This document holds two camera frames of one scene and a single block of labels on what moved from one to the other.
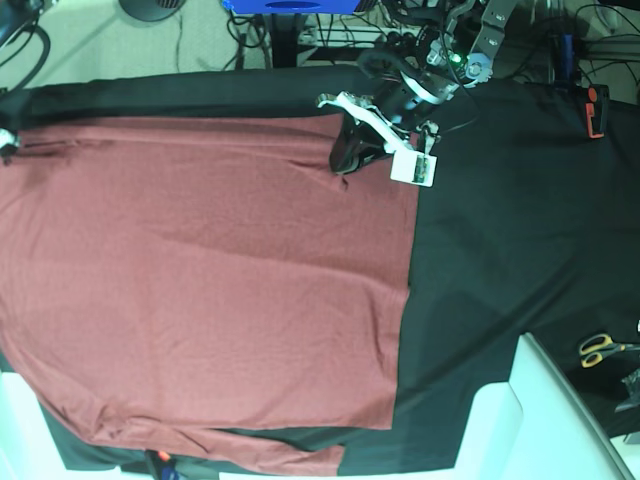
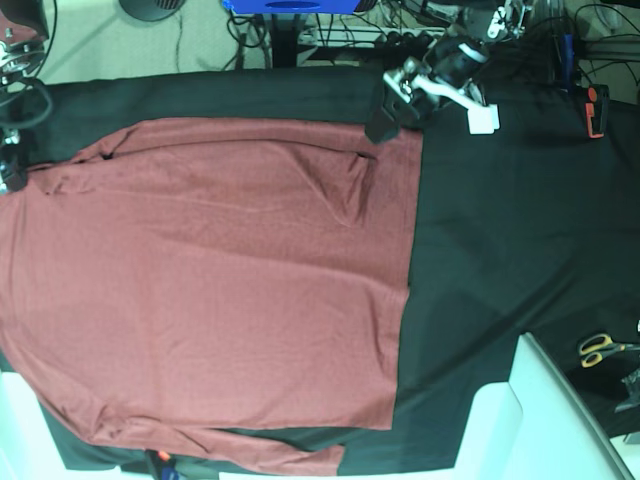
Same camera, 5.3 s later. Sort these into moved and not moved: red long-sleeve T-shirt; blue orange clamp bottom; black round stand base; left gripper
Moved: left gripper
Not moved: blue orange clamp bottom; red long-sleeve T-shirt; black round stand base
